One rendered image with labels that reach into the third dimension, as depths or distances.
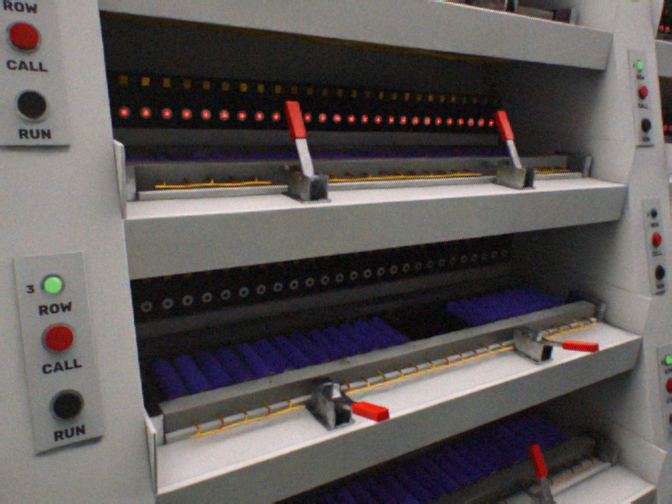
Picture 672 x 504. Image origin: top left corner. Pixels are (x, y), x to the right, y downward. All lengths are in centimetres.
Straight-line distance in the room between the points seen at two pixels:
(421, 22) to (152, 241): 33
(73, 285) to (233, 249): 12
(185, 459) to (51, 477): 10
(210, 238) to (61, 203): 10
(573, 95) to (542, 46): 14
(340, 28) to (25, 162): 28
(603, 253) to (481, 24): 35
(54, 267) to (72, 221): 3
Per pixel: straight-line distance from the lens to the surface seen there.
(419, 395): 56
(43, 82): 42
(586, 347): 63
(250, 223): 44
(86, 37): 43
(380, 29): 56
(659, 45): 92
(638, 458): 86
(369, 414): 45
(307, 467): 49
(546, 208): 67
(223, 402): 49
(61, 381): 41
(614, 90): 81
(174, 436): 48
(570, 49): 76
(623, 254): 80
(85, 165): 41
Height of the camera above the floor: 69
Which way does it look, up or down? 1 degrees down
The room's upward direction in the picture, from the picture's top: 6 degrees counter-clockwise
